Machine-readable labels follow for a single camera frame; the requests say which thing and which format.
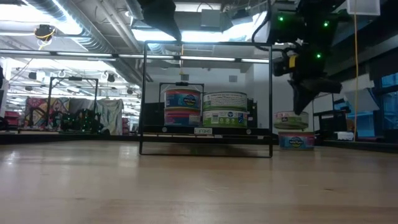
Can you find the colourful patterned cloth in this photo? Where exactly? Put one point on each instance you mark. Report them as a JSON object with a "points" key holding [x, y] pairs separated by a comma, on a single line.
{"points": [[40, 107]]}

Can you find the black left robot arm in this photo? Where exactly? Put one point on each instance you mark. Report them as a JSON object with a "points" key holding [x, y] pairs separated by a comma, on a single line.
{"points": [[158, 15]]}

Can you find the white green cloth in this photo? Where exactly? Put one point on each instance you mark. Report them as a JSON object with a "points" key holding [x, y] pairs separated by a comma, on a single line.
{"points": [[109, 113]]}

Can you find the long ceiling light strip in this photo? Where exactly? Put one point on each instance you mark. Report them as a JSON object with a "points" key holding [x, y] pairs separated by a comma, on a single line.
{"points": [[93, 54]]}

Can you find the black metal rig frame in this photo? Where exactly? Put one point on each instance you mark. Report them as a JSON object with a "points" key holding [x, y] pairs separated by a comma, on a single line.
{"points": [[12, 137]]}

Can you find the grey ceiling box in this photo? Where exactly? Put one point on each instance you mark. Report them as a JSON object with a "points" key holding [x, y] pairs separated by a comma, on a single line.
{"points": [[211, 18]]}

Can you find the pale grey panel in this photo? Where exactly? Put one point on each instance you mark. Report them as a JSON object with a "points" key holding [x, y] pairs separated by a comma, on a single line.
{"points": [[362, 99]]}

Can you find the black background robot arms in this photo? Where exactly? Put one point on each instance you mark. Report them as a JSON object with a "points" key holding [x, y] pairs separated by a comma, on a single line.
{"points": [[81, 121]]}

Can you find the black cabinet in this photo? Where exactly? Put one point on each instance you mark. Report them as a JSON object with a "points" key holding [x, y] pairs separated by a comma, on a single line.
{"points": [[152, 115]]}

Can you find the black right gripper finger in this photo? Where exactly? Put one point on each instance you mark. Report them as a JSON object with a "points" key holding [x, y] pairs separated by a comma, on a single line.
{"points": [[303, 91]]}

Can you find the blue lit window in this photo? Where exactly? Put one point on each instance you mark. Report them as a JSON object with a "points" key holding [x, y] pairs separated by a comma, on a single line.
{"points": [[390, 105]]}

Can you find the black background rig frame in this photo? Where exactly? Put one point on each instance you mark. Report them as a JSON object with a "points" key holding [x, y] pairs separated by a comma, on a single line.
{"points": [[73, 78]]}

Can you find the black hanging ceiling device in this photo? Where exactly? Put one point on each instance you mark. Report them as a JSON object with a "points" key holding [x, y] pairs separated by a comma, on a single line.
{"points": [[44, 32]]}

